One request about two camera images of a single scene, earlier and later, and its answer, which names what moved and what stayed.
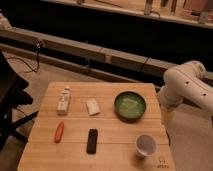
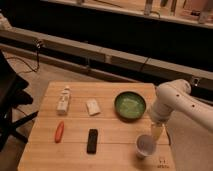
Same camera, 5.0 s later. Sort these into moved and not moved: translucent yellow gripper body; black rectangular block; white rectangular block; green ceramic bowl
Moved: translucent yellow gripper body
Not moved: white rectangular block; black rectangular block; green ceramic bowl
